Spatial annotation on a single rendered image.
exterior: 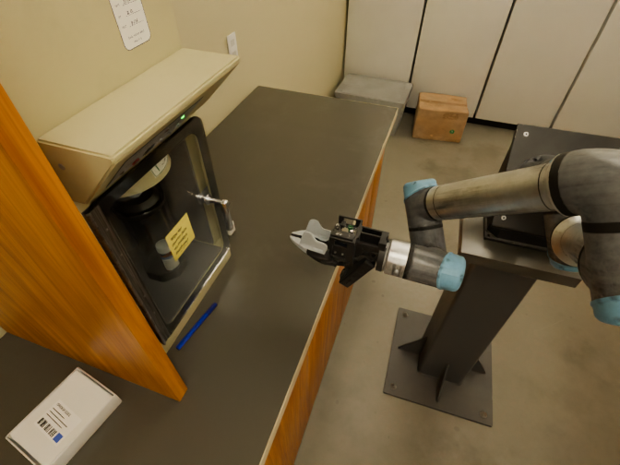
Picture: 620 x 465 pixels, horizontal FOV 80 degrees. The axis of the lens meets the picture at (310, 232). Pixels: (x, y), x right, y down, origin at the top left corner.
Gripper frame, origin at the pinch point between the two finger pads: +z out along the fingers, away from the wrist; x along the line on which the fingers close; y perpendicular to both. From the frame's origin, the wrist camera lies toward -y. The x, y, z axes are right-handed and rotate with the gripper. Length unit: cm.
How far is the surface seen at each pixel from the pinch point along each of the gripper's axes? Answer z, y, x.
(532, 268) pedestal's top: -59, -21, -29
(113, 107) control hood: 18.9, 36.7, 17.2
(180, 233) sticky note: 21.4, 5.3, 11.4
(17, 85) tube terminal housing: 23, 43, 25
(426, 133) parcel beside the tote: -22, -108, -247
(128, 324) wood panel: 13.6, 11.0, 34.5
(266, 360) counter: 0.2, -20.4, 20.3
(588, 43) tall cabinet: -117, -37, -285
